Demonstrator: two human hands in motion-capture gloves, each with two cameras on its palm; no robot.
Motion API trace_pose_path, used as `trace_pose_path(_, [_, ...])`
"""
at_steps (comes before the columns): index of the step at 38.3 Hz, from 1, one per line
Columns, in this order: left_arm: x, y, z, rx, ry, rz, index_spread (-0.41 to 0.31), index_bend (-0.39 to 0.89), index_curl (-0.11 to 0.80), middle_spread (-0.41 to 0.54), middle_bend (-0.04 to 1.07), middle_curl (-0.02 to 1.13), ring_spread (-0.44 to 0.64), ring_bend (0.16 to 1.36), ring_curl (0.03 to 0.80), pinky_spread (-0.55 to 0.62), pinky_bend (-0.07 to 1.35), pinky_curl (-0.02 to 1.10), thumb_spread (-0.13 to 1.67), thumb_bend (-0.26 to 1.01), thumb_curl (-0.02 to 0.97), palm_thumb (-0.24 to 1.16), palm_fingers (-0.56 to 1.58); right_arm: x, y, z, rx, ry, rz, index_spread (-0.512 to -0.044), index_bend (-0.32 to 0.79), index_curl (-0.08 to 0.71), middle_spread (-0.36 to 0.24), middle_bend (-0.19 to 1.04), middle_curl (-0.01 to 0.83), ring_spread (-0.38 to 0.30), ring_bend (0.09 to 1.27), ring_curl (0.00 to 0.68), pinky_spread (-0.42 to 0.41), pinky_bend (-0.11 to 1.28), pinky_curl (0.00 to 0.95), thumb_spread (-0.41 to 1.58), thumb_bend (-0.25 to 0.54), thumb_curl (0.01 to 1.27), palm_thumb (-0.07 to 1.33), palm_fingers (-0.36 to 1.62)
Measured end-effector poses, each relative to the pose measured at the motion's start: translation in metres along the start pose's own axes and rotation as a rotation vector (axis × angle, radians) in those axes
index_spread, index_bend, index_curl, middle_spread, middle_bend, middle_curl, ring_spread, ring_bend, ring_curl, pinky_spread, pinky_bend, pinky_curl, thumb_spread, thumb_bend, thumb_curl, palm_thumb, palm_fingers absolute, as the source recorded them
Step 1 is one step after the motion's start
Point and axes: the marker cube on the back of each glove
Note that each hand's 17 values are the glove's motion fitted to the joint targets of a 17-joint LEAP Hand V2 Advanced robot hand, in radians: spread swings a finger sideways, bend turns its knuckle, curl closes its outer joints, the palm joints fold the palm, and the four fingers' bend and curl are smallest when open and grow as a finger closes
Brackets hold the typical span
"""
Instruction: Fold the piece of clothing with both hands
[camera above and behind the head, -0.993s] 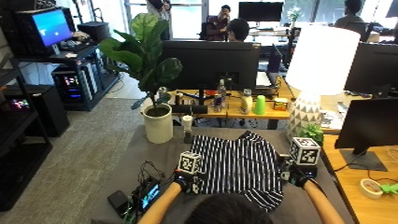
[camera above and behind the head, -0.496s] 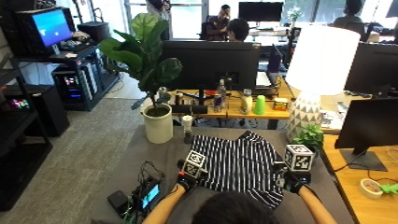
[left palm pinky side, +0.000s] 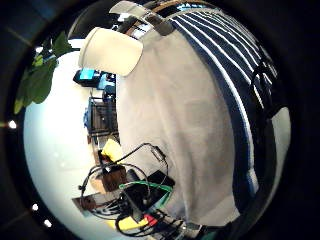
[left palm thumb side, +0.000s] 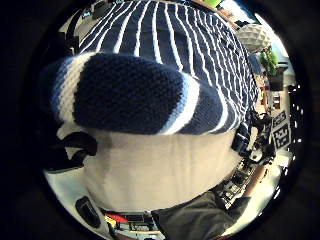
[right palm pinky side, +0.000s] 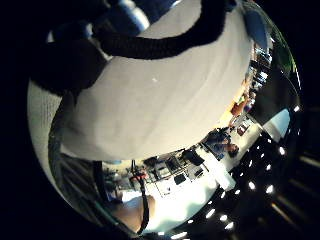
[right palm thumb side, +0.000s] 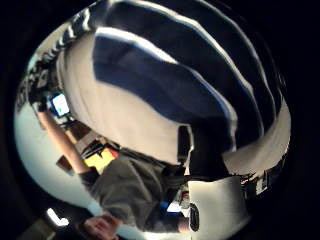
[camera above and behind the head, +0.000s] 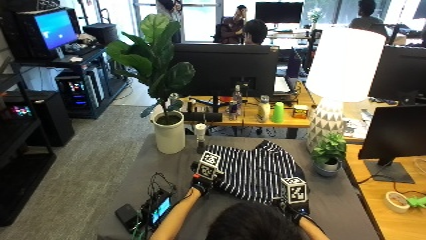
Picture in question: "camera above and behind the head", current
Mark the person's left hand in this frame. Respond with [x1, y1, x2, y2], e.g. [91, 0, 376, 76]
[189, 161, 227, 198]

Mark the person's right hand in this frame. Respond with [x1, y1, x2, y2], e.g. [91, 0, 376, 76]
[271, 198, 311, 224]

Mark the black white striped shirt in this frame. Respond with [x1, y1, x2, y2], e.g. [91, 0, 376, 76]
[205, 139, 308, 206]

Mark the white marker cube on right glove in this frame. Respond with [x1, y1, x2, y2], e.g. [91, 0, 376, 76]
[278, 176, 308, 205]

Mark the white marker cube on glove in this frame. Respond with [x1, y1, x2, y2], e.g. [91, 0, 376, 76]
[194, 150, 222, 181]
[278, 176, 308, 205]

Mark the white marker cube on left glove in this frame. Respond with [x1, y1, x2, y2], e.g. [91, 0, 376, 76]
[194, 150, 222, 181]

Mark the small grey plant pot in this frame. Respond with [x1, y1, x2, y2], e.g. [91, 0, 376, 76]
[312, 157, 343, 178]

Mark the small white shaker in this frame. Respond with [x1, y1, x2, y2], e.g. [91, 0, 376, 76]
[194, 122, 209, 154]

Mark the black device with lit screen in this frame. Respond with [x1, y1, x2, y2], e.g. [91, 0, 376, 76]
[139, 189, 174, 231]

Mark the tall white plant pot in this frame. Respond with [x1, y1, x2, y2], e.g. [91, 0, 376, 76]
[149, 110, 187, 155]

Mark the small green plant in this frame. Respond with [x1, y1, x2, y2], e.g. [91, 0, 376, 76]
[310, 132, 347, 166]

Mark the wooden desk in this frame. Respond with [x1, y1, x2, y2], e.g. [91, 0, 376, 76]
[178, 81, 320, 140]

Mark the black flat box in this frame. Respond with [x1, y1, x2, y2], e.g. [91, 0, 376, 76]
[113, 203, 141, 234]

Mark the white bottle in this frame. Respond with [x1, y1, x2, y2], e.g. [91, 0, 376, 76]
[255, 94, 271, 124]

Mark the green plastic cup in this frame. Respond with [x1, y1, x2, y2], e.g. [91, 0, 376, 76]
[270, 101, 286, 124]

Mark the clear bottle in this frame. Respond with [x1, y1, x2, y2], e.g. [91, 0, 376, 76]
[231, 84, 243, 118]

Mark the wooden side table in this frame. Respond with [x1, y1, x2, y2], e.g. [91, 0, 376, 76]
[343, 99, 426, 240]

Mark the white tape roll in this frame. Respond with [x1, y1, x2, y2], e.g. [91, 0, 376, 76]
[383, 190, 411, 214]

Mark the white grey patterned lamp base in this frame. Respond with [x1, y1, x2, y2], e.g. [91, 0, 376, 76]
[304, 98, 346, 154]

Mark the yellow box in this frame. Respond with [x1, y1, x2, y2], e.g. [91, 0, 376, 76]
[291, 104, 310, 120]

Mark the green plastic object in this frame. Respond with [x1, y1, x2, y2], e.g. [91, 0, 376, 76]
[406, 196, 426, 209]

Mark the black monitor with square foot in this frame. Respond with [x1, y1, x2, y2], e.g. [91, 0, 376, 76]
[356, 104, 426, 185]

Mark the wide black monitor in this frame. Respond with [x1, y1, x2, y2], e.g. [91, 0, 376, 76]
[171, 43, 280, 114]

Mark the large-leaf green plant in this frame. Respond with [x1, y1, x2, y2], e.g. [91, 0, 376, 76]
[103, 13, 197, 125]

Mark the computer tower with coloured lights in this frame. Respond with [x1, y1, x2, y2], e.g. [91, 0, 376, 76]
[53, 69, 106, 113]

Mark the white lamp shade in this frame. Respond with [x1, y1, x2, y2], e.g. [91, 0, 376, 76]
[304, 27, 387, 104]

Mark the black shelf rack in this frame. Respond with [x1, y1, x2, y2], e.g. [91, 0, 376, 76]
[0, 62, 58, 228]

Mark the black equipment cart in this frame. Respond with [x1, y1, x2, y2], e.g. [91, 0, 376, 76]
[12, 43, 130, 120]

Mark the black monitor behind lamp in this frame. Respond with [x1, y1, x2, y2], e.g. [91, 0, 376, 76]
[367, 45, 426, 103]

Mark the black printer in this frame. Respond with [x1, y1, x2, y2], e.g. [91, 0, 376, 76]
[81, 22, 119, 46]

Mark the distant black monitor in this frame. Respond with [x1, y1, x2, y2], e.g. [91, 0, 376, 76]
[254, 1, 304, 25]

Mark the monitor with blue screen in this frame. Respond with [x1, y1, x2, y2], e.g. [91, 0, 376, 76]
[14, 7, 82, 58]

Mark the black cables bundle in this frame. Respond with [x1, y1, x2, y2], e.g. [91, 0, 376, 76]
[145, 171, 178, 201]

